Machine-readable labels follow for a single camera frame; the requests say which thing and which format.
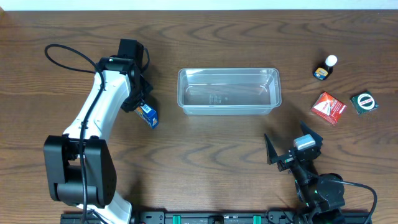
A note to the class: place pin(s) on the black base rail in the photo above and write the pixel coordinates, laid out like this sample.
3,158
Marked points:
273,216

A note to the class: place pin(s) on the dark green square packet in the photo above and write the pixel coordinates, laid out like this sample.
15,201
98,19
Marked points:
364,102

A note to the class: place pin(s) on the red Panadol ActiFast box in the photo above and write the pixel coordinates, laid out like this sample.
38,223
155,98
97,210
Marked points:
328,108

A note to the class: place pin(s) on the blue medicine box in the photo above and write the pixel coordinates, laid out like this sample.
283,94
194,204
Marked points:
148,114

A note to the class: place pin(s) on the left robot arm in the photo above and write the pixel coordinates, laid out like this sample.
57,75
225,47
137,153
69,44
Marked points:
79,167

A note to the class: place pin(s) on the dark bottle white cap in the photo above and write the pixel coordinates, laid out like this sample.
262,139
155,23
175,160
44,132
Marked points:
324,69

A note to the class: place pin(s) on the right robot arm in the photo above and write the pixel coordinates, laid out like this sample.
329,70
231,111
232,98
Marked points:
321,194

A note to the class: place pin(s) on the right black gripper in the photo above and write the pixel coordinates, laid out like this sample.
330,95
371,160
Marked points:
292,156

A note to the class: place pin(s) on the clear plastic container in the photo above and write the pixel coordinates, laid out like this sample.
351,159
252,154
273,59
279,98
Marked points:
228,91

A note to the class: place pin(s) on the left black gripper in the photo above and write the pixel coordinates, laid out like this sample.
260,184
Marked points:
134,103

